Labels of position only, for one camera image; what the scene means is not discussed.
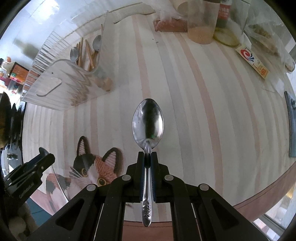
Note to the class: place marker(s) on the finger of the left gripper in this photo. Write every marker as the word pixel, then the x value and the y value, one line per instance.
pixel 41 162

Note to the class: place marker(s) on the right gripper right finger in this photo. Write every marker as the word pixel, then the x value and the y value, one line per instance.
pixel 160 189

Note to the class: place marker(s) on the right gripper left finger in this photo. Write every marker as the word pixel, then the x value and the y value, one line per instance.
pixel 136 183

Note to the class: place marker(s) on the large steel serving spoon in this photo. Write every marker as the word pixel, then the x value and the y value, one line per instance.
pixel 147 131

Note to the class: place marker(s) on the wooden chopstick plain end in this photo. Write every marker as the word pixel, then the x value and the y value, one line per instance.
pixel 80 46

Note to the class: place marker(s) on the small steel spoon patterned handle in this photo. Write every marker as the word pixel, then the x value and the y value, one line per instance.
pixel 74 54

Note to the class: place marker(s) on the medium steel spoon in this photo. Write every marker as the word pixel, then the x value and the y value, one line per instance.
pixel 97 43

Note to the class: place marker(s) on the clear plastic utensil holder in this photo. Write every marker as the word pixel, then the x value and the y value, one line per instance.
pixel 54 81

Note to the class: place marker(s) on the wooden chopstick silver band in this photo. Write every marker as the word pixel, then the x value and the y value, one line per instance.
pixel 93 60

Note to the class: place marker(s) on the white red sachet packet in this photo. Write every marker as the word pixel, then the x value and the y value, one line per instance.
pixel 250 57

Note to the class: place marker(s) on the blue smartphone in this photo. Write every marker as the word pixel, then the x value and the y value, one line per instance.
pixel 292 123

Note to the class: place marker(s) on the reddish brown packet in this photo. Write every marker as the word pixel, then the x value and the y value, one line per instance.
pixel 172 25

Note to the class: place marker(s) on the clear plastic cup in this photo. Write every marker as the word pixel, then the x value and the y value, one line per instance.
pixel 202 19

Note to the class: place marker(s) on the red label bottle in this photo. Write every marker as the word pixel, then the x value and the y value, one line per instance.
pixel 224 13

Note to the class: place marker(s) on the clear plastic bag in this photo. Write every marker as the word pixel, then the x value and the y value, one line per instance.
pixel 265 27

